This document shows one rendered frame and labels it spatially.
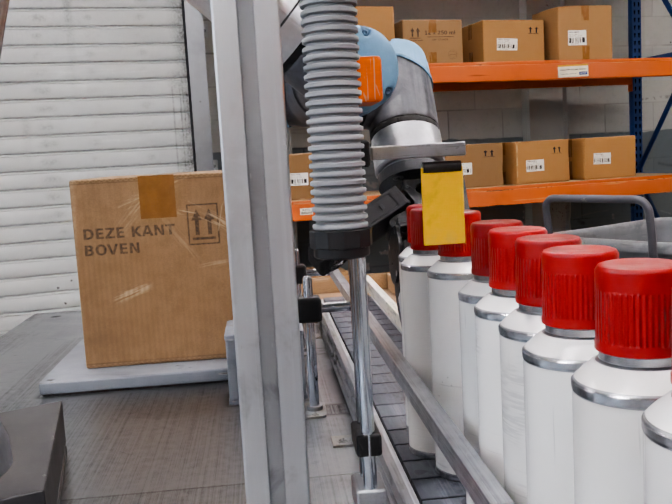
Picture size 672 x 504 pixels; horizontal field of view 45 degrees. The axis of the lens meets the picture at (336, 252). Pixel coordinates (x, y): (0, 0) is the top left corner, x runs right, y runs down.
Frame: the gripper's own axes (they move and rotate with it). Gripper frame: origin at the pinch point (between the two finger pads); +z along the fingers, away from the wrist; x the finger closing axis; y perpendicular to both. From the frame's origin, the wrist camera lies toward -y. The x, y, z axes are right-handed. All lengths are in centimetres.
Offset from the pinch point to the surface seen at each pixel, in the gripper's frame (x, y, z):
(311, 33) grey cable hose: -39.3, -10.6, -7.6
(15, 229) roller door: 349, -153, -188
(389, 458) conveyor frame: -5.5, -4.6, 9.7
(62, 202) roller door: 346, -127, -203
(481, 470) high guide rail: -30.7, -3.2, 14.5
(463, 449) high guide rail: -28.0, -3.4, 12.9
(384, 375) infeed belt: 15.7, -1.1, -2.7
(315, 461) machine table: 8.3, -10.1, 7.3
